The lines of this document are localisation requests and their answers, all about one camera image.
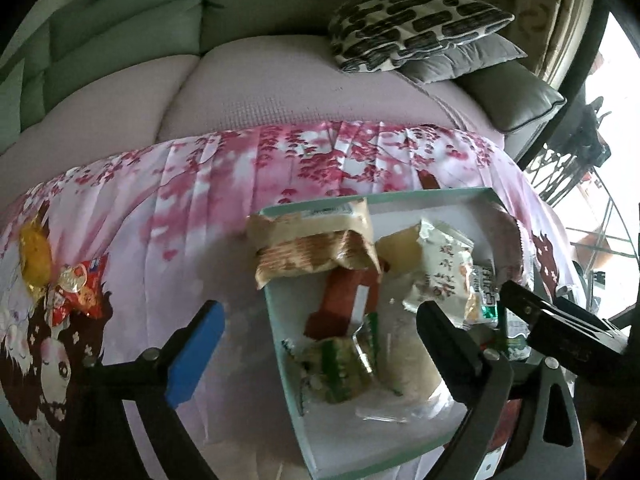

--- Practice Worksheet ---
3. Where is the pale green shallow tray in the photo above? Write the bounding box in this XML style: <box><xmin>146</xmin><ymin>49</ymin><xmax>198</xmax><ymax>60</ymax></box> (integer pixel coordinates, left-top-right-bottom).
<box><xmin>260</xmin><ymin>186</ymin><xmax>538</xmax><ymax>478</ymax></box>

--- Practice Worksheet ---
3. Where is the white and green snack packet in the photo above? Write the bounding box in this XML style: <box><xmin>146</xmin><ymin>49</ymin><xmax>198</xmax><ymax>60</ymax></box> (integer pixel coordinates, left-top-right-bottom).
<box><xmin>467</xmin><ymin>260</ymin><xmax>531</xmax><ymax>361</ymax></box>

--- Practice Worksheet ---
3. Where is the black iron window railing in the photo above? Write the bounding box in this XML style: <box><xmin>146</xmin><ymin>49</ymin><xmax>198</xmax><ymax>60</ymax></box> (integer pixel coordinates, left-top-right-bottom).
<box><xmin>520</xmin><ymin>95</ymin><xmax>640</xmax><ymax>321</ymax></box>

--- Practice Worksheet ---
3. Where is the pale grey cushion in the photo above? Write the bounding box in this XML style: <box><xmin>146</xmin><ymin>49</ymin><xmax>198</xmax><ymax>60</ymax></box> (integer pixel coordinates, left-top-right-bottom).
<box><xmin>0</xmin><ymin>57</ymin><xmax>26</xmax><ymax>136</ymax></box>

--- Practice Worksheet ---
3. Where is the shiny red snack packet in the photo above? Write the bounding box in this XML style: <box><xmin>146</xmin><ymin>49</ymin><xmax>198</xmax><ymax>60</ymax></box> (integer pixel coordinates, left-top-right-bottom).
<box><xmin>47</xmin><ymin>254</ymin><xmax>111</xmax><ymax>328</ymax></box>

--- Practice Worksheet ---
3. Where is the grey-green leather sofa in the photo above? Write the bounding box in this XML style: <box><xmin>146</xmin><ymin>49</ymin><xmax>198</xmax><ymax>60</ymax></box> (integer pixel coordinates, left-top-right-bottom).
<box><xmin>0</xmin><ymin>0</ymin><xmax>568</xmax><ymax>161</ymax></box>

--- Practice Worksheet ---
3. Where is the red-brown snack packet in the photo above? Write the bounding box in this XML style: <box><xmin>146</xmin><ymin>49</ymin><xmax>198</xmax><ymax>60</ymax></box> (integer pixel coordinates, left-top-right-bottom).
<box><xmin>304</xmin><ymin>257</ymin><xmax>393</xmax><ymax>338</ymax></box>

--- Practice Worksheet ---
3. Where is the green biscuit packet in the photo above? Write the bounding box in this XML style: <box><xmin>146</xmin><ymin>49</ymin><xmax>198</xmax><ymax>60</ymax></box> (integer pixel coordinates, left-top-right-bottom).
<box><xmin>280</xmin><ymin>312</ymin><xmax>383</xmax><ymax>403</ymax></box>

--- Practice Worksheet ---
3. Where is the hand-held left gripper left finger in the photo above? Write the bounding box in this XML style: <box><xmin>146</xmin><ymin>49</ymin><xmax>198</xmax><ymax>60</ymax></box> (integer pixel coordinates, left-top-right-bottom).
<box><xmin>55</xmin><ymin>301</ymin><xmax>226</xmax><ymax>480</ymax></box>

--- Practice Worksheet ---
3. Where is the patterned beige curtain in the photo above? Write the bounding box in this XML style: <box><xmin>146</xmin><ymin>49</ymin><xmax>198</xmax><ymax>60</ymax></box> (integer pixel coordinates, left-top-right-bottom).
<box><xmin>515</xmin><ymin>0</ymin><xmax>596</xmax><ymax>96</ymax></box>

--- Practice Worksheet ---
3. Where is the grey pillow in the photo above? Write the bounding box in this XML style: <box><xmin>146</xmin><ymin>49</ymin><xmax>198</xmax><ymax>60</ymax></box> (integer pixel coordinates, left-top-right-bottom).
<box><xmin>400</xmin><ymin>35</ymin><xmax>528</xmax><ymax>85</ymax></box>

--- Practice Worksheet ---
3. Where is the cartoon printed pink blanket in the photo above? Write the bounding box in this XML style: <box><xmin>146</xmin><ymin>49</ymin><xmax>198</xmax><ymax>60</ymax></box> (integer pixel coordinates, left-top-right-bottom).
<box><xmin>0</xmin><ymin>120</ymin><xmax>576</xmax><ymax>480</ymax></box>

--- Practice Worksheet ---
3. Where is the beige and orange cracker packet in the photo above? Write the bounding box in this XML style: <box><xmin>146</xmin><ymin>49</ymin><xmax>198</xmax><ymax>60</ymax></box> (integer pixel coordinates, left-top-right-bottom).
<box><xmin>246</xmin><ymin>197</ymin><xmax>383</xmax><ymax>291</ymax></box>

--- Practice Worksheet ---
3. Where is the clear bag with round cake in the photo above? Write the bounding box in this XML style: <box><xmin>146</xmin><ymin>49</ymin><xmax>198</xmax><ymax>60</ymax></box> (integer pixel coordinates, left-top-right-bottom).
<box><xmin>355</xmin><ymin>310</ymin><xmax>468</xmax><ymax>421</ymax></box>

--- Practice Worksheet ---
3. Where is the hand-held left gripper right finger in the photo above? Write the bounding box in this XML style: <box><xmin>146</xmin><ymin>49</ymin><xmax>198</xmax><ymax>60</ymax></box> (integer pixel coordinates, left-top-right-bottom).
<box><xmin>416</xmin><ymin>301</ymin><xmax>586</xmax><ymax>480</ymax></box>

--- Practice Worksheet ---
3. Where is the black and white patterned pillow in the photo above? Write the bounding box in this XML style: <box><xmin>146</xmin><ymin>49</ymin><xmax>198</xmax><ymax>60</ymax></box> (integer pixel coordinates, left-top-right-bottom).
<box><xmin>327</xmin><ymin>0</ymin><xmax>516</xmax><ymax>73</ymax></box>

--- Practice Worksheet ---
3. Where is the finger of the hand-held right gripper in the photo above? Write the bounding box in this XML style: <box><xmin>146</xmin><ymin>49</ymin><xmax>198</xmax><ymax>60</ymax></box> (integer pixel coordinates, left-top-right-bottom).
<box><xmin>500</xmin><ymin>280</ymin><xmax>626</xmax><ymax>381</ymax></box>

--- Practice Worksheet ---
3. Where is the pale yellow clear snack packet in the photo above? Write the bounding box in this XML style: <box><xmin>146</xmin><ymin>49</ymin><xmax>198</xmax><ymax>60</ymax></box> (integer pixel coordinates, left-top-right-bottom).
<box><xmin>375</xmin><ymin>225</ymin><xmax>426</xmax><ymax>272</ymax></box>

